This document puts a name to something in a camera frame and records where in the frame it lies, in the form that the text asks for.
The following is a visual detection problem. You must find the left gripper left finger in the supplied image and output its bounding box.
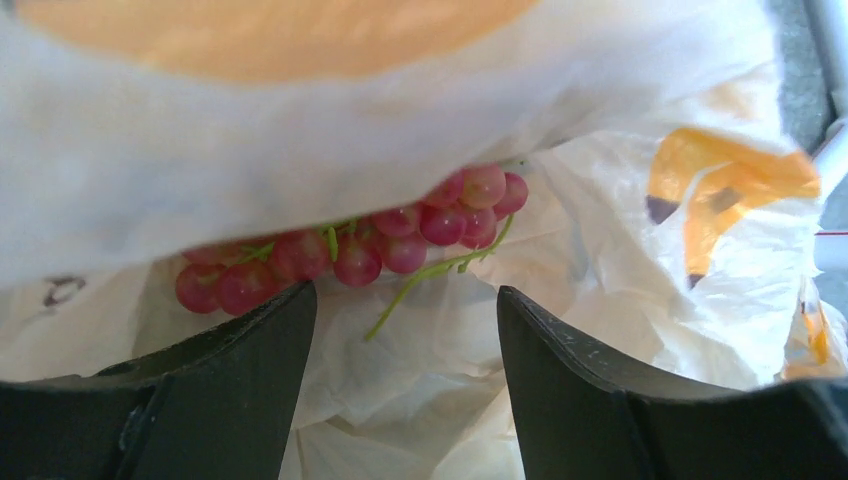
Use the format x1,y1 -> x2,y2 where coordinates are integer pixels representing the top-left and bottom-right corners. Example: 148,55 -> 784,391
1,283 -> 317,479

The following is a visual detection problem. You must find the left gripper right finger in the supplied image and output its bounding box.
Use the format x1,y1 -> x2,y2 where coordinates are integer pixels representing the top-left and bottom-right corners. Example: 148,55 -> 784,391
497,286 -> 847,479

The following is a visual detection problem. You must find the translucent orange plastic bag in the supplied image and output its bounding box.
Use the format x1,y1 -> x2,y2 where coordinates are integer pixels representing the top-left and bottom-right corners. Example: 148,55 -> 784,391
1,1 -> 847,479

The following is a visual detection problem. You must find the fake red grapes bunch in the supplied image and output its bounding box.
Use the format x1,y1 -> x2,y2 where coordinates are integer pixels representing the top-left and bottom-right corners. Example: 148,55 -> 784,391
174,164 -> 529,338

